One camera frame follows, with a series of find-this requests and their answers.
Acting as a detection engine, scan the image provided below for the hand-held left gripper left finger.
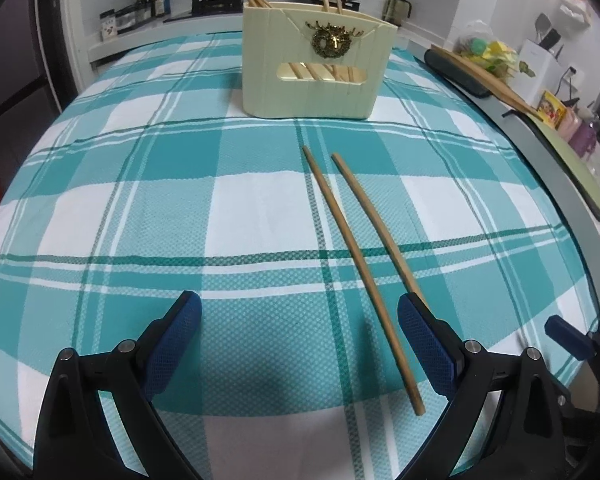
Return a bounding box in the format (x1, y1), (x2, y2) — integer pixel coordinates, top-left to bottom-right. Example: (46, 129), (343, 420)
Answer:
(32, 291), (202, 480)

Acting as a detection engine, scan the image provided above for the wooden cutting board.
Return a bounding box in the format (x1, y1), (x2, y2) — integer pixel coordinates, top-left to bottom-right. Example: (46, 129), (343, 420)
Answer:
(430, 44), (543, 121)

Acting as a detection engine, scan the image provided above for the small spice jar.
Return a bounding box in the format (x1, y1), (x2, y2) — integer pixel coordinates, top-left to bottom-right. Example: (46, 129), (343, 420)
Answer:
(99, 10), (118, 42)

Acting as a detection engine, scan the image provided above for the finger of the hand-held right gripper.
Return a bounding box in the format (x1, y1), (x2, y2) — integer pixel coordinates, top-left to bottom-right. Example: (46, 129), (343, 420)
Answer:
(545, 315), (593, 361)

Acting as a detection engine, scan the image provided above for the teal plaid tablecloth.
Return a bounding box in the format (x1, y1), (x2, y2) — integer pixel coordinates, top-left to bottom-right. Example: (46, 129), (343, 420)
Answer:
(0, 27), (600, 480)

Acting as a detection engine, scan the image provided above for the bag of colourful snacks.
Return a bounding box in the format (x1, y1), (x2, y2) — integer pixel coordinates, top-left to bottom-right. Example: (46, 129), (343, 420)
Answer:
(452, 20), (521, 78)

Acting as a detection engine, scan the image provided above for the yellow snack packet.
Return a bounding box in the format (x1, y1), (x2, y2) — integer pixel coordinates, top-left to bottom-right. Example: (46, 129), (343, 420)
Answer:
(537, 91), (568, 131)

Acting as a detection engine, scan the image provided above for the cream utensil holder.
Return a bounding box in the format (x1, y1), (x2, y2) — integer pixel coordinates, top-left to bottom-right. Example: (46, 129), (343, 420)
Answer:
(242, 2), (398, 121)

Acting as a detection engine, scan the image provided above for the grey refrigerator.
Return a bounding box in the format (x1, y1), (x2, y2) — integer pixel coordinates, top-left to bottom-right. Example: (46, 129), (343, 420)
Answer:
(0, 0), (63, 161)

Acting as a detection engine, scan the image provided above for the white box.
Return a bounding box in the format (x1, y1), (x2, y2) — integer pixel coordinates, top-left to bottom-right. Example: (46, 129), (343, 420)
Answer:
(517, 40), (561, 106)

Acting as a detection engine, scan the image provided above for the glass french press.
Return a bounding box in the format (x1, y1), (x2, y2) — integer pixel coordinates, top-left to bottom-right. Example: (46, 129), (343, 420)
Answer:
(384, 0), (412, 28)

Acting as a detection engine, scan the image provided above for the green cutting mat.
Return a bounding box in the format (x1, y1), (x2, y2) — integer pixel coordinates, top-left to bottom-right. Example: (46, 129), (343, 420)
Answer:
(530, 115), (600, 223)

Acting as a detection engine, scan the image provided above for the gas stove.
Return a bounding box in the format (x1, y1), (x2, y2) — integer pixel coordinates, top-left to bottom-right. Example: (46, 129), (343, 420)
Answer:
(162, 0), (381, 23)

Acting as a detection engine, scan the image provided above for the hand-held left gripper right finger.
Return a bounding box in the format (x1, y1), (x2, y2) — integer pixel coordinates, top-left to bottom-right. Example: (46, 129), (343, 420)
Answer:
(397, 294), (568, 480)

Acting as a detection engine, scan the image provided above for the purple bottle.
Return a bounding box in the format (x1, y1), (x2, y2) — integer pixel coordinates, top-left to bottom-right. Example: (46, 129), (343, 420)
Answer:
(570, 115), (600, 158)

